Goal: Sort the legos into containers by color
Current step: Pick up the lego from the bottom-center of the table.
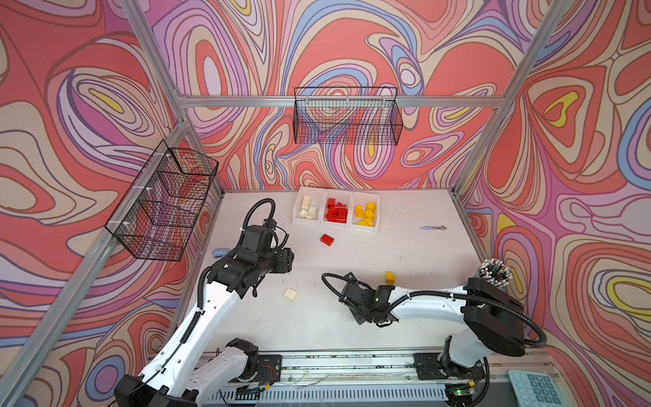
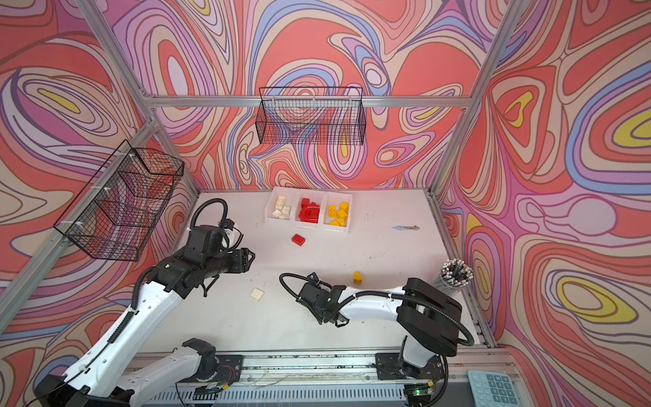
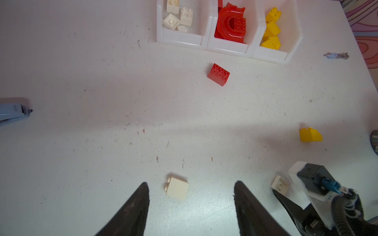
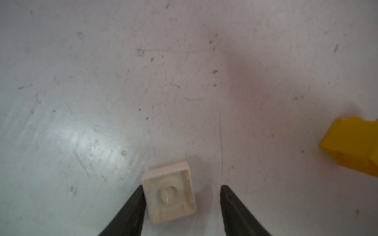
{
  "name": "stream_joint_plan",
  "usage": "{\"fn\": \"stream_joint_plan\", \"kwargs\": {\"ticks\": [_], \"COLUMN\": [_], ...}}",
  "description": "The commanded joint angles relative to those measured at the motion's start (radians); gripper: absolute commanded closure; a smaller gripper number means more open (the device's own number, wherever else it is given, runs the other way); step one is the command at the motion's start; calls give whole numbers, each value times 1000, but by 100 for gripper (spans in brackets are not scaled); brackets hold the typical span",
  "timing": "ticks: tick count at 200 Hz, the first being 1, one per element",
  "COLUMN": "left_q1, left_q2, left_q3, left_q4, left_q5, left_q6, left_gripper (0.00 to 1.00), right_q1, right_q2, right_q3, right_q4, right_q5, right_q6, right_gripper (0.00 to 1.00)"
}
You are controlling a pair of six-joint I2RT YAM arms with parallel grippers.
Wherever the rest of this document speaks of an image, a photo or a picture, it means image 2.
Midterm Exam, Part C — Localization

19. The cream long lego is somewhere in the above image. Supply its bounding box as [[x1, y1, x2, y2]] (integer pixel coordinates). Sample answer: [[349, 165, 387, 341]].
[[275, 196, 287, 210]]

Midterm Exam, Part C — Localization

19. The red arch lego piece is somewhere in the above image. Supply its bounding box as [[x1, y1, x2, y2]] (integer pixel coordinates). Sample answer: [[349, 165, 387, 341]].
[[298, 203, 320, 224]]

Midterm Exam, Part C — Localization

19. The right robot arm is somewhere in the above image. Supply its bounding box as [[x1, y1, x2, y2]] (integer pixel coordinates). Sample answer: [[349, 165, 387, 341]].
[[279, 273, 476, 380]]

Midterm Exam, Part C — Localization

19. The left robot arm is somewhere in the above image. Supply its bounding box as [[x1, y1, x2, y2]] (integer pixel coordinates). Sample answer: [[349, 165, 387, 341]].
[[33, 198, 255, 406]]

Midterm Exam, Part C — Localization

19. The left white plastic bin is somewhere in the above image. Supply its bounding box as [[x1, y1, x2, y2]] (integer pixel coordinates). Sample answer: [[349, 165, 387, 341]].
[[264, 187, 299, 227]]

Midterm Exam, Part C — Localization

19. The white plastic bin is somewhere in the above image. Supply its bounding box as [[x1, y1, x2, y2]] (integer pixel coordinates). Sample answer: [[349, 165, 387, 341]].
[[320, 192, 353, 233], [264, 187, 299, 227], [294, 189, 326, 229]]

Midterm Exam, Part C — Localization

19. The middle white plastic bin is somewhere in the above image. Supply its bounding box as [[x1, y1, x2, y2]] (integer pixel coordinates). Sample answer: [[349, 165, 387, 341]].
[[294, 189, 326, 229]]

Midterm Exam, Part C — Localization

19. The right white plastic bin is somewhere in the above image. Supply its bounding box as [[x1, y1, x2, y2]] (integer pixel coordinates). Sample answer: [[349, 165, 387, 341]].
[[320, 192, 353, 233]]

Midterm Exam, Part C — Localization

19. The small pen on table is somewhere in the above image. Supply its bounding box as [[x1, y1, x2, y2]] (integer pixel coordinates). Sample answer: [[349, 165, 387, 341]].
[[393, 225, 420, 231]]

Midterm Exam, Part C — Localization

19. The cup of pens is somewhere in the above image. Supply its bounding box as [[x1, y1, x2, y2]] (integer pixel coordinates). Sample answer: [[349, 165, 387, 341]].
[[433, 259, 474, 296]]

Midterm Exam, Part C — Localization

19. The teal calculator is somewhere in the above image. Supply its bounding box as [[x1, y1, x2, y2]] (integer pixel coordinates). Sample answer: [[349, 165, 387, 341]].
[[468, 370, 521, 407]]

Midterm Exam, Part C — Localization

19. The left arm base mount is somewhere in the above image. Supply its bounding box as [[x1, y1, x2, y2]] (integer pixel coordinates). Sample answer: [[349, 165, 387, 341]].
[[174, 354, 244, 406]]

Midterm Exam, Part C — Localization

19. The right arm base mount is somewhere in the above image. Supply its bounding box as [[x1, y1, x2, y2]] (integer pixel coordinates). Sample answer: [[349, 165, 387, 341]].
[[371, 353, 449, 406]]

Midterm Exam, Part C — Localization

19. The black wire basket left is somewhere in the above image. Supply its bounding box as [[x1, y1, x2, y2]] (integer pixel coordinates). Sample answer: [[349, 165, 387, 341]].
[[54, 141, 185, 262]]

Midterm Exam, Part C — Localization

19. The black wire basket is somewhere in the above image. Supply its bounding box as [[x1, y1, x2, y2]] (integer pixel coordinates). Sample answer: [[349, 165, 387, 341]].
[[255, 86, 367, 146], [54, 141, 185, 262]]

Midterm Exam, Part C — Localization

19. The black wire basket back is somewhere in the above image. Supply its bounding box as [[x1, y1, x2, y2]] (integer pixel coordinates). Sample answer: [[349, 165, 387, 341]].
[[255, 86, 367, 146]]

